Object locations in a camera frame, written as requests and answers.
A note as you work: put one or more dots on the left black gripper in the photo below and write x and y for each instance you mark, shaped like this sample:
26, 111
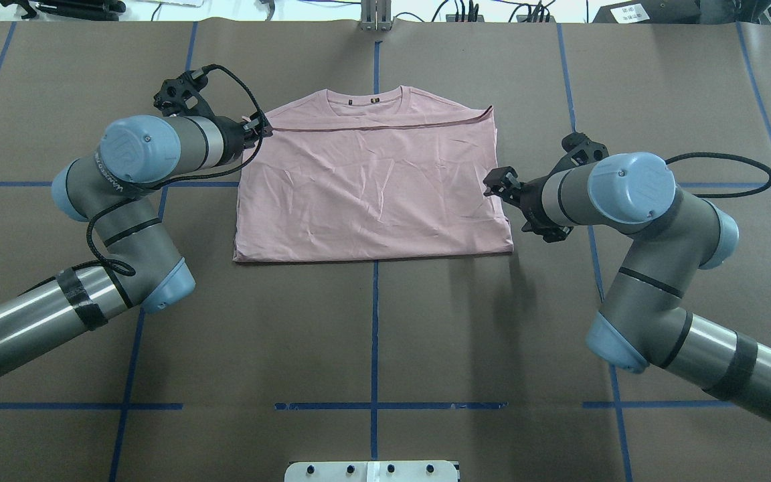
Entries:
232, 138

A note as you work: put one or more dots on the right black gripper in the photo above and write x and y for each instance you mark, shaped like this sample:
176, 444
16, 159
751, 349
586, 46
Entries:
531, 197

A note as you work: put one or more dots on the pink Snoopy t-shirt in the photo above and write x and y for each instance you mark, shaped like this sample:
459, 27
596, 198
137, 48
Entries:
394, 175

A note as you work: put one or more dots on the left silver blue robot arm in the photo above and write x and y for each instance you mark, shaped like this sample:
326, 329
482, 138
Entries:
134, 260

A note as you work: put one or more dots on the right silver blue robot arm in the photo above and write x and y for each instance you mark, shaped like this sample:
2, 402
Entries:
673, 234

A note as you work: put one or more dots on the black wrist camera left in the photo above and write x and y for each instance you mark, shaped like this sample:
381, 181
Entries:
181, 96

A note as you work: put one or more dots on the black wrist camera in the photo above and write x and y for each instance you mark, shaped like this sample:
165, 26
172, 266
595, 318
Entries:
181, 96
581, 150

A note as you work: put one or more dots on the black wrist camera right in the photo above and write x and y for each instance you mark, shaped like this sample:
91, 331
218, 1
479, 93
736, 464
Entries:
581, 150

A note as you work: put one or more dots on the aluminium frame post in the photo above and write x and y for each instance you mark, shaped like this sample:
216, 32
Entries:
376, 15

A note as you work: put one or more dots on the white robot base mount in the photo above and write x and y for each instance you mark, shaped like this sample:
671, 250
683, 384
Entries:
406, 470

